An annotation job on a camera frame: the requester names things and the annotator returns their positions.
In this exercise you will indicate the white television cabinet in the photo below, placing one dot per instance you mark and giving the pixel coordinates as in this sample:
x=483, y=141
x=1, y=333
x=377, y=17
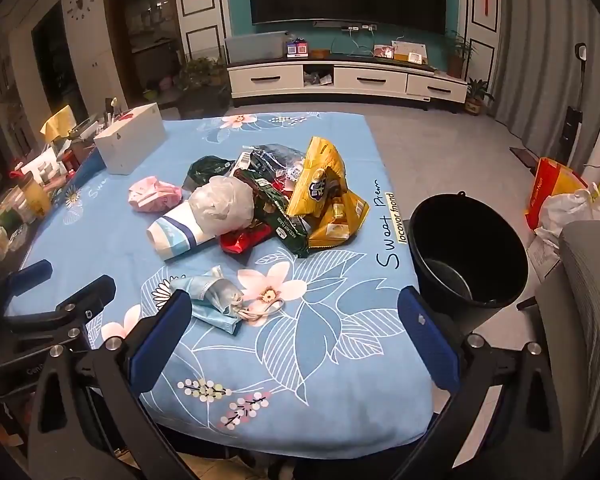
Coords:
x=365, y=80

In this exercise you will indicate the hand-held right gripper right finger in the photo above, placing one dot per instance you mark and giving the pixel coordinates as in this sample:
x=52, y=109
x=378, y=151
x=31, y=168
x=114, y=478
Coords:
x=427, y=340

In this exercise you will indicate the black printed plastic wrapper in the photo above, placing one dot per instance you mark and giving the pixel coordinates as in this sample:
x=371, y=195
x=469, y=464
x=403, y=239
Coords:
x=275, y=157

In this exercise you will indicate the grey chair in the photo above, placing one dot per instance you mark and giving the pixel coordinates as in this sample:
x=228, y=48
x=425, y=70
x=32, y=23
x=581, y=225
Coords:
x=580, y=285

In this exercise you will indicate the blue face mask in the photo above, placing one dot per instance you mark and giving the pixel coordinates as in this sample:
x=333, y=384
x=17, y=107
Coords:
x=215, y=300

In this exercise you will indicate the white box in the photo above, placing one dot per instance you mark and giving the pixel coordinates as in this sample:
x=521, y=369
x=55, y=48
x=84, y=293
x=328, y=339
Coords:
x=130, y=145

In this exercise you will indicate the dark green plastic bag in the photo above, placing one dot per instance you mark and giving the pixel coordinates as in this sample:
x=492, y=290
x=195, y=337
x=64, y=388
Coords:
x=207, y=170

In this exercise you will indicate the small potted plant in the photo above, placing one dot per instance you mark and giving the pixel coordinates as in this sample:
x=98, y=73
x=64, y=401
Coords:
x=476, y=97

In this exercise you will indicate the white desk calendar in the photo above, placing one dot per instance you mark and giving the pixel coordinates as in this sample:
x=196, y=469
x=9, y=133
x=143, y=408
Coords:
x=410, y=52

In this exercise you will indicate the grey storage box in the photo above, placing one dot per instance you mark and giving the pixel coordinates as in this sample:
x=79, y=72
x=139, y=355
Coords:
x=255, y=46

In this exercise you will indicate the green snack wrapper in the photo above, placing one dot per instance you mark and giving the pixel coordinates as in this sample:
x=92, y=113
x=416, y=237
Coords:
x=280, y=220

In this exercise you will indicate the grey curtain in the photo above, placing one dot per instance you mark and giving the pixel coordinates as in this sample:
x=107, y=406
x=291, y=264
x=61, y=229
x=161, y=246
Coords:
x=545, y=35

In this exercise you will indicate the dark floor mat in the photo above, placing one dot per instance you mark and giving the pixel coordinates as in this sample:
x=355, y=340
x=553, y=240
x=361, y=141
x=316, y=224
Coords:
x=522, y=156

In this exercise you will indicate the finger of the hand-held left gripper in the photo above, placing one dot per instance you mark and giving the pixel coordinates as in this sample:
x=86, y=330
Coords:
x=30, y=275
x=92, y=295

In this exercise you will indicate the white printed carton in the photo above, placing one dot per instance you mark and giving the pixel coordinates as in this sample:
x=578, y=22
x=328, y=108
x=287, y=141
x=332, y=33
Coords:
x=542, y=260

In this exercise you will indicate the pink tissue packet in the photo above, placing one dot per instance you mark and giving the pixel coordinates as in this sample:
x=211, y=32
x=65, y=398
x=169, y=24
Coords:
x=152, y=194

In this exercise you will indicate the black bucket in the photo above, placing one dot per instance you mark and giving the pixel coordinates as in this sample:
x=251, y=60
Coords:
x=460, y=230

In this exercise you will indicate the white plastic bag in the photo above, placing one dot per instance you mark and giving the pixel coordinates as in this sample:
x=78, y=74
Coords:
x=565, y=210

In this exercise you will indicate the red and yellow carton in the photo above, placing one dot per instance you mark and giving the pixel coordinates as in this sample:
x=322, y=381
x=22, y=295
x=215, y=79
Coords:
x=550, y=185

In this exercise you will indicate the white blue paper cup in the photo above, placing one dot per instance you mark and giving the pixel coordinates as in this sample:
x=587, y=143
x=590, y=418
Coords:
x=175, y=235

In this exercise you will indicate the red box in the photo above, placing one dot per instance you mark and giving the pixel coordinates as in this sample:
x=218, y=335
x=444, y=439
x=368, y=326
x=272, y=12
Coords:
x=240, y=242

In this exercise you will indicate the small colourful boxes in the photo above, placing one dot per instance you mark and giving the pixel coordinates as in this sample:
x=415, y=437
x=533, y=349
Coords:
x=297, y=49

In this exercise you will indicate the black wall clock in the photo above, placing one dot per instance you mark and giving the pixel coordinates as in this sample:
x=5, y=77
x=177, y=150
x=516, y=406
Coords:
x=82, y=2

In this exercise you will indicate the blue floral tablecloth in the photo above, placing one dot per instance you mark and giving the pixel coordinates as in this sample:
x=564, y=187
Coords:
x=330, y=400

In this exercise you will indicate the yellow snack bag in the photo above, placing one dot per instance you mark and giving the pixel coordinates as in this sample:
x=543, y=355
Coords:
x=320, y=180

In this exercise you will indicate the tall potted plant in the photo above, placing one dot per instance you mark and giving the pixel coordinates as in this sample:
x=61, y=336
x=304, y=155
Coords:
x=457, y=55

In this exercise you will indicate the yellow cloth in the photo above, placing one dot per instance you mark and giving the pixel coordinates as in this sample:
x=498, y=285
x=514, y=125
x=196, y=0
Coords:
x=57, y=122

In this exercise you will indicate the yellow bottle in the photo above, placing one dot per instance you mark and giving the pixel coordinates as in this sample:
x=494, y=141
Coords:
x=35, y=195

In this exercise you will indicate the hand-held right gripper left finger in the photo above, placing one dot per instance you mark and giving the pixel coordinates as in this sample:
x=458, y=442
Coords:
x=160, y=345

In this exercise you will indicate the crumpled clear plastic bag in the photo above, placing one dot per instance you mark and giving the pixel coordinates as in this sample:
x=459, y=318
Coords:
x=220, y=205

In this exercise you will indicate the leafy plants in planter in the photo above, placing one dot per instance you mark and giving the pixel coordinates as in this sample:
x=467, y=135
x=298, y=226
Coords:
x=200, y=72

